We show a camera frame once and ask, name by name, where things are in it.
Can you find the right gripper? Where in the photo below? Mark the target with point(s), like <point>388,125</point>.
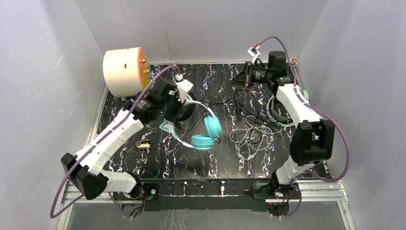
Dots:
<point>243,78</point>

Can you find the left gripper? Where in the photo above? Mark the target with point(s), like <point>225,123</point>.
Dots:
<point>183,112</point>

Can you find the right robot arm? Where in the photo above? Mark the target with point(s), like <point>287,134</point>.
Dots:
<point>312,141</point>

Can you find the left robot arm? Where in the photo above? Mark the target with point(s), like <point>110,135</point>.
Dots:
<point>85,168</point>

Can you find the black headphones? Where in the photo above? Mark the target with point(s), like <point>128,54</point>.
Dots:
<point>176,111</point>

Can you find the green headphones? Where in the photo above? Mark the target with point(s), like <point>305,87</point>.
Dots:
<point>277,112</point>

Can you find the cream cylindrical drum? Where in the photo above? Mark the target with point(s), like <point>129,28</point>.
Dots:
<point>126,71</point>

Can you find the small tan white clip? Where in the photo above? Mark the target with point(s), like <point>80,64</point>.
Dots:
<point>143,144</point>

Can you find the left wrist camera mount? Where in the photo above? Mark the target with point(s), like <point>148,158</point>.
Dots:
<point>182,89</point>

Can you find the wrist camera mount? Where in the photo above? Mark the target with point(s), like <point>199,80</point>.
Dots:
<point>254,52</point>
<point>182,89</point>

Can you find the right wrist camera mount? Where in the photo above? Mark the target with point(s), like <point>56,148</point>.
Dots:
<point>254,52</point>

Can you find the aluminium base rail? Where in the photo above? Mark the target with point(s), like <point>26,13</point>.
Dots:
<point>216,204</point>

